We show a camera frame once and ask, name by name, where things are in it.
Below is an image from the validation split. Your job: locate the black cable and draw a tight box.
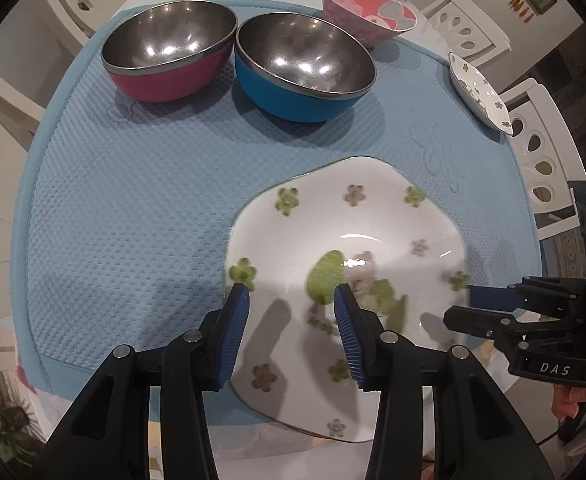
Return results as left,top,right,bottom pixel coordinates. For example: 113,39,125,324
538,410,586,446

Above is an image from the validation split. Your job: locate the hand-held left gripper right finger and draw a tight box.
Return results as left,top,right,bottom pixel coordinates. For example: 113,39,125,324
333,282,516,480

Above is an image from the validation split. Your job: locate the light blue textured mat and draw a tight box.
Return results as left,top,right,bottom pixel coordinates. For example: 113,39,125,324
10,0,544,428

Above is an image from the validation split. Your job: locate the large floral plate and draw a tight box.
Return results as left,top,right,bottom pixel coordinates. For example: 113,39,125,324
223,156,471,443

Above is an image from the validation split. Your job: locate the red steel bowl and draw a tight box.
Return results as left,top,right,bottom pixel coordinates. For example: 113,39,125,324
101,0,238,103

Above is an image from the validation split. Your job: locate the person's right hand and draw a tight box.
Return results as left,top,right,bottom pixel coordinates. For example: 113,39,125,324
552,379,586,422

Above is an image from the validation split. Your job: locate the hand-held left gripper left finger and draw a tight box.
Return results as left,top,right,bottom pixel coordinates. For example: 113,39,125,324
28,282,251,480

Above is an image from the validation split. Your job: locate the pink patterned bowl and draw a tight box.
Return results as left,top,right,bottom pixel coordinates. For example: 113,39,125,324
321,0,418,48

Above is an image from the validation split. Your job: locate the small floral dish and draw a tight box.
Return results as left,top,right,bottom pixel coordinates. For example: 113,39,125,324
448,52,514,136

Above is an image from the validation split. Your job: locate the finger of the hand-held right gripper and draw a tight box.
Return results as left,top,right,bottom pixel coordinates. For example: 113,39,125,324
443,305,580,345
467,275,582,314

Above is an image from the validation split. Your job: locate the blue steel bowl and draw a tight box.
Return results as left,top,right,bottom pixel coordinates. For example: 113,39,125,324
234,13,376,123

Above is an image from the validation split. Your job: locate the green potted plant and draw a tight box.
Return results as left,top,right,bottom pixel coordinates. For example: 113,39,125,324
0,385,38,456

